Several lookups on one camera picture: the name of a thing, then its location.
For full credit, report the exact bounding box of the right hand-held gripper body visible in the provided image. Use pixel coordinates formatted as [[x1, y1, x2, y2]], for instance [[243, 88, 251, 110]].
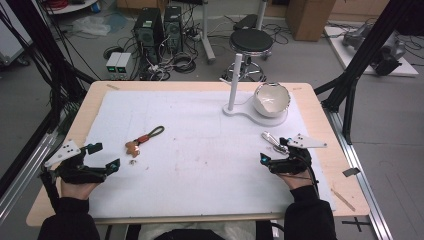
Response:
[[268, 133, 328, 175]]

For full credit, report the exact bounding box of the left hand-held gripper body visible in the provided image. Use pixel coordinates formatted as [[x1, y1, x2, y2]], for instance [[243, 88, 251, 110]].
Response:
[[40, 139, 109, 185]]

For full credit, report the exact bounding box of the silver carabiner clip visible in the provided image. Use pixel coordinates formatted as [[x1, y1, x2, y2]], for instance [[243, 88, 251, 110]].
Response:
[[260, 130, 290, 156]]

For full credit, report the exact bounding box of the person's right hand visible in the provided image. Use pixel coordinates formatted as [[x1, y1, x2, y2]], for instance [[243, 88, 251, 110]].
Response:
[[277, 169, 316, 191]]

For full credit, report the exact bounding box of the person's left hand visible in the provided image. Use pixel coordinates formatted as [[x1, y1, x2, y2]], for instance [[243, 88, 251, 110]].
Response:
[[60, 179, 101, 201]]

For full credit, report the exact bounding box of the white eggshell-shaped bowl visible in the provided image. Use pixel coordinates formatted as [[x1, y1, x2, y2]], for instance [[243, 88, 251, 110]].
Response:
[[252, 82, 292, 119]]

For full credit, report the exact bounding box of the grey tape piece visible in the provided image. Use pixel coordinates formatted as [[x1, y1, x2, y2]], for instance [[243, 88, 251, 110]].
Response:
[[342, 167, 362, 178]]

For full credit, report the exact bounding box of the thin wooden stick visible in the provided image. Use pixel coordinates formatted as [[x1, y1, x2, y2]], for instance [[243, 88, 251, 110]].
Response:
[[330, 188, 357, 213]]

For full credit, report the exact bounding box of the white foam mat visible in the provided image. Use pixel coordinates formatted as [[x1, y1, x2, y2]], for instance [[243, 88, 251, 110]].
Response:
[[82, 89, 337, 220]]

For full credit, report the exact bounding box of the white stand with pole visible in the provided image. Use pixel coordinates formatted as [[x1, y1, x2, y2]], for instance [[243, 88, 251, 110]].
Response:
[[219, 53, 290, 128]]

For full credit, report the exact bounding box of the white bench power supply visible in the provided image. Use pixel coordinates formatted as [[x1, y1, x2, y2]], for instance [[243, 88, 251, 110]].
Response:
[[105, 51, 123, 80], [114, 52, 133, 81]]

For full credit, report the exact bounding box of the person's lap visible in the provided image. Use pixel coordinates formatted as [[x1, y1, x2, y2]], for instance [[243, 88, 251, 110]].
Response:
[[125, 220, 285, 240]]

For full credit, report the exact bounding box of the black round stool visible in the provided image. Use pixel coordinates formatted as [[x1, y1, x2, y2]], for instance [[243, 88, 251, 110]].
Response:
[[225, 27, 275, 83]]

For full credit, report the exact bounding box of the white floor board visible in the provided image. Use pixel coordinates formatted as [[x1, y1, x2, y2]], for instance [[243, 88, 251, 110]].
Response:
[[323, 25, 420, 78]]

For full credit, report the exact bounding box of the clear plastic bag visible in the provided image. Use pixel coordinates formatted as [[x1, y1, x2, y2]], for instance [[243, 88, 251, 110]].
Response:
[[71, 14, 113, 37]]

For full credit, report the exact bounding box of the cardboard box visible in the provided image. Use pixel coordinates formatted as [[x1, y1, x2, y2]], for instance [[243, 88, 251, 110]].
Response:
[[285, 0, 337, 43]]

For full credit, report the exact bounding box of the black computer tower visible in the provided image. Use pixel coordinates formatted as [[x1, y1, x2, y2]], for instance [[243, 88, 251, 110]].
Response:
[[163, 5, 184, 54], [133, 7, 165, 66]]

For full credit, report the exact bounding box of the white metal table leg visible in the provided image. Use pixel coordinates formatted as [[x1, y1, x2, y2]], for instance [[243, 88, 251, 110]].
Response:
[[198, 0, 217, 65]]

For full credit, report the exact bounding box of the grey and black device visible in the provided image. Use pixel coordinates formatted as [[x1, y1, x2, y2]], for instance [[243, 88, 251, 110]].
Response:
[[341, 23, 408, 77]]

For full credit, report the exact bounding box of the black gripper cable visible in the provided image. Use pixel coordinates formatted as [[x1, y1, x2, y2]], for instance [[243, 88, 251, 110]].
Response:
[[305, 156, 321, 200], [39, 168, 61, 213]]

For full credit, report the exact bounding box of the brown charm keychain with loop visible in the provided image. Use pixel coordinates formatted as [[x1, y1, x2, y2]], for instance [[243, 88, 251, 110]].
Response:
[[124, 125, 166, 159]]

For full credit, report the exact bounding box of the aluminium rail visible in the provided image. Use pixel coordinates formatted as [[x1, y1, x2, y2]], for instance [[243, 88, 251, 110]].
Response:
[[0, 129, 59, 224], [322, 105, 395, 240]]

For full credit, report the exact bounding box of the black metal frame strut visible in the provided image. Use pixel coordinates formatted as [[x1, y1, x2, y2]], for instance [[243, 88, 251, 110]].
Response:
[[313, 0, 414, 146], [0, 0, 98, 201]]

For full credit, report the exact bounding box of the coiled black cable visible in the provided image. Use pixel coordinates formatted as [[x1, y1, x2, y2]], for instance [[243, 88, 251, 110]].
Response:
[[172, 53, 198, 74]]

